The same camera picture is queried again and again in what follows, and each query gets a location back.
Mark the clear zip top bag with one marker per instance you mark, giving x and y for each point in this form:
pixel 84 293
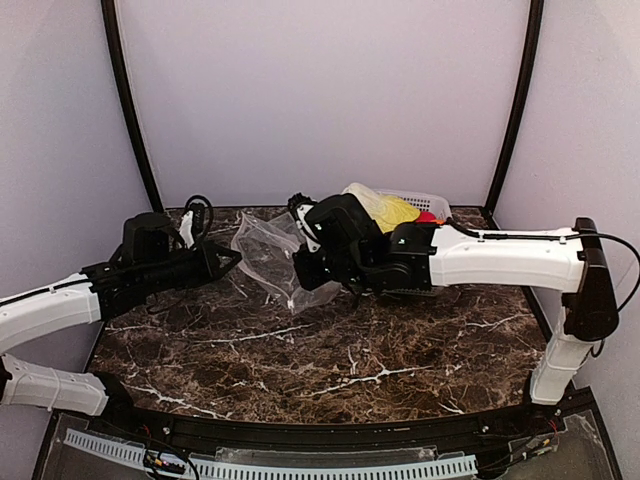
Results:
pixel 267 249

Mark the white slotted cable duct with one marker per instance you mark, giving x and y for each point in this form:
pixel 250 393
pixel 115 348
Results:
pixel 230 463

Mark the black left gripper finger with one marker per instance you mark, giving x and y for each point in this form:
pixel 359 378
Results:
pixel 226 256
pixel 219 271

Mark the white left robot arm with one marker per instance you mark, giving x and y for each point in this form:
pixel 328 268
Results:
pixel 153 257

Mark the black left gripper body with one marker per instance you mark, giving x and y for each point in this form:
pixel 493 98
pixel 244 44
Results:
pixel 204 261

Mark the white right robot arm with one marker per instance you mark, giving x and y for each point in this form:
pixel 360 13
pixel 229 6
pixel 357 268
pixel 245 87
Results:
pixel 417 257

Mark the white plastic basket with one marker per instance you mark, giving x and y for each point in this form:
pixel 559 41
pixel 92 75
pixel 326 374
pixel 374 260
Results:
pixel 434 204

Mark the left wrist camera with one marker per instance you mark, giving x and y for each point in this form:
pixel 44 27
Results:
pixel 196 221

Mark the red toy pepper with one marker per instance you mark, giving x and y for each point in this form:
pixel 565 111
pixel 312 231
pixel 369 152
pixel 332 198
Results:
pixel 426 217

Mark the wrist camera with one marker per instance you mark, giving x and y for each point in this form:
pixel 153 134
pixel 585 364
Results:
pixel 196 221
pixel 299 206

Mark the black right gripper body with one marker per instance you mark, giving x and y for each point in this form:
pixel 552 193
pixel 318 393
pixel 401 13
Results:
pixel 305 262

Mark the yellow napa cabbage toy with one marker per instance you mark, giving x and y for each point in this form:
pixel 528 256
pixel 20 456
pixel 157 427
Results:
pixel 388 211

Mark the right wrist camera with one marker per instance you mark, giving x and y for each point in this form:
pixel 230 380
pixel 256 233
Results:
pixel 299 206

